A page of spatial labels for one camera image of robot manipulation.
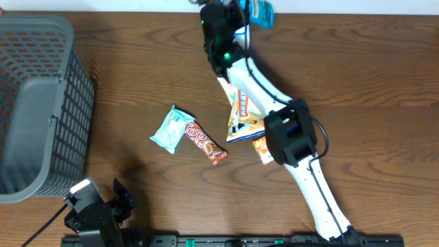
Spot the blue mouthwash bottle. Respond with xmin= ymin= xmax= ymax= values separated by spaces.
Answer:
xmin=239 ymin=0 xmax=274 ymax=29

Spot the mint green wipes pack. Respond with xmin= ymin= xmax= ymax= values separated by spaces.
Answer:
xmin=150 ymin=105 xmax=195 ymax=154

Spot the yellow chip bag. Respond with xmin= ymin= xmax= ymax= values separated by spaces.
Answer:
xmin=217 ymin=77 xmax=265 ymax=143

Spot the red Top chocolate bar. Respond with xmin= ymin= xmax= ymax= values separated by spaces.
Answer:
xmin=185 ymin=121 xmax=228 ymax=165

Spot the small orange snack packet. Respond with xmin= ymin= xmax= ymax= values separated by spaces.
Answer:
xmin=252 ymin=137 xmax=274 ymax=165

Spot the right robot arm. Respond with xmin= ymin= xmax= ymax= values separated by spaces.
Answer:
xmin=197 ymin=0 xmax=359 ymax=246

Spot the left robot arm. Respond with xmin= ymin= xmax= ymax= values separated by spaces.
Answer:
xmin=61 ymin=177 xmax=148 ymax=247

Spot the grey plastic mesh basket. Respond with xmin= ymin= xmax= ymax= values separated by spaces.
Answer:
xmin=1 ymin=14 xmax=95 ymax=204

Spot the black left camera cable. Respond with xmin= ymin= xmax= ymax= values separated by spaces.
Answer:
xmin=20 ymin=204 xmax=69 ymax=247

